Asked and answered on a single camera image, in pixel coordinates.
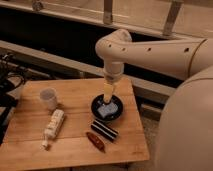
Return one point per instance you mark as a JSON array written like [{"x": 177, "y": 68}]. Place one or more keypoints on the black white striped block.
[{"x": 104, "y": 130}]

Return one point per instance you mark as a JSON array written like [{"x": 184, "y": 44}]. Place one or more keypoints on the white tube bottle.
[{"x": 53, "y": 127}]

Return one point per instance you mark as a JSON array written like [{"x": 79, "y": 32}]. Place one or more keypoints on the translucent plastic cup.
[{"x": 48, "y": 98}]

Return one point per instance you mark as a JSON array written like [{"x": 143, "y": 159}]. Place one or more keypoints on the wooden board table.
[{"x": 22, "y": 145}]

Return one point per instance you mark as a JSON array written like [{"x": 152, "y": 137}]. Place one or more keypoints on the black round bowl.
[{"x": 98, "y": 101}]

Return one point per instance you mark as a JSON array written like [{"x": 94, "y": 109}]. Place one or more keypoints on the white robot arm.
[{"x": 185, "y": 134}]

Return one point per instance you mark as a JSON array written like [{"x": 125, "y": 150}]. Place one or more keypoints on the dark red oblong object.
[{"x": 96, "y": 141}]

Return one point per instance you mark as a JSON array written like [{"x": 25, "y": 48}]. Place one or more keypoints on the metal window frame rail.
[{"x": 155, "y": 17}]

